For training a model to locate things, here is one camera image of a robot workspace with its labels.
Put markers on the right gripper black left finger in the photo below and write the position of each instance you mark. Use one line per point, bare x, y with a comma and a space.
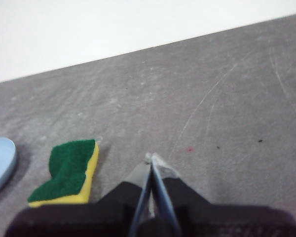
88, 219

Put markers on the yellow sponge with green scourer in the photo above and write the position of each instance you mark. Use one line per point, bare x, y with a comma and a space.
66, 172

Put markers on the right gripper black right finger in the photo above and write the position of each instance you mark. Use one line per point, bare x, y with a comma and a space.
224, 219

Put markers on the light blue round plate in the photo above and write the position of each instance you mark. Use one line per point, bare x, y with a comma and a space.
1, 165

